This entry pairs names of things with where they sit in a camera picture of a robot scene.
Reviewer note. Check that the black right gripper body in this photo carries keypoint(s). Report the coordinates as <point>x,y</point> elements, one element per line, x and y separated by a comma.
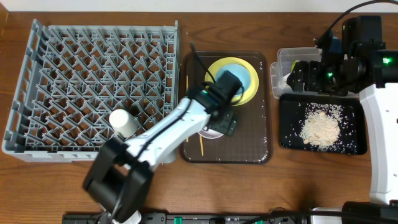
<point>328,79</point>

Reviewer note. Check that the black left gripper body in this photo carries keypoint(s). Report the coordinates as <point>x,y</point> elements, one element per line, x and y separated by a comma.
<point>225,125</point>

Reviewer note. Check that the pink bowl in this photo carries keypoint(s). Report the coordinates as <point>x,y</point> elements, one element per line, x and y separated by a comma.
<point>208,133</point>

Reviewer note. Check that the wooden chopstick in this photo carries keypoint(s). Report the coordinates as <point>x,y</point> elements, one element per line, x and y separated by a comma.
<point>187,87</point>
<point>201,145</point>

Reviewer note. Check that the rice food scraps pile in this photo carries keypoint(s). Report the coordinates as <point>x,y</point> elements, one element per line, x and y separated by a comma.
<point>319,127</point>

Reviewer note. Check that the yellow plate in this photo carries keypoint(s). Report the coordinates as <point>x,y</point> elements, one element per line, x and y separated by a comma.
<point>241,97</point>

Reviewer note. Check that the light blue bowl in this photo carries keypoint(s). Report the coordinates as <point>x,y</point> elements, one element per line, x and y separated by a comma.
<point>237,70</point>

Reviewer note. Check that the white cup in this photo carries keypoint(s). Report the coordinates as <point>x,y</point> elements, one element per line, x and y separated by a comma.
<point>123,123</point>

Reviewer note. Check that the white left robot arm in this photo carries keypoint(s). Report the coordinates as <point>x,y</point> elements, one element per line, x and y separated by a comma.
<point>120,177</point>

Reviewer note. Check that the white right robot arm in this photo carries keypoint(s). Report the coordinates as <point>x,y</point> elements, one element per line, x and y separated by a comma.
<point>373,76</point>

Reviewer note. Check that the clear plastic waste bin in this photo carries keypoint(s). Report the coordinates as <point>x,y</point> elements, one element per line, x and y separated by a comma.
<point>281,69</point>

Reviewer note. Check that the black waste tray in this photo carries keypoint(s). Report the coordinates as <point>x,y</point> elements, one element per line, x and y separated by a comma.
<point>354,103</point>

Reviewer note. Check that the dark brown serving tray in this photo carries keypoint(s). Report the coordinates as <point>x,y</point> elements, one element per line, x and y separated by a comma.
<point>251,142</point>

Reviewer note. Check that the grey plastic dish rack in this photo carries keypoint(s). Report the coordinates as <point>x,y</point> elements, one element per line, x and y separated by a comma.
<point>73,77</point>

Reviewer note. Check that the black equipment rail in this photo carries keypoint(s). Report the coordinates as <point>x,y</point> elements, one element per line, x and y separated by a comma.
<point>160,218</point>

